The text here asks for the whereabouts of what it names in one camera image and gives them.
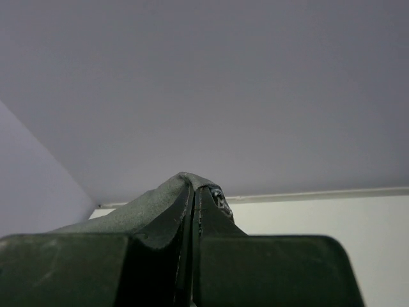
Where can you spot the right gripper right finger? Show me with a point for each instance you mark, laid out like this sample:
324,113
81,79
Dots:
231,268

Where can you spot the grey striped cloth napkin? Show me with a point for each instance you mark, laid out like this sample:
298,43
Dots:
144,209

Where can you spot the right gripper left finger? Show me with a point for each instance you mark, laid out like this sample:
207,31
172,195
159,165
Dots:
149,267

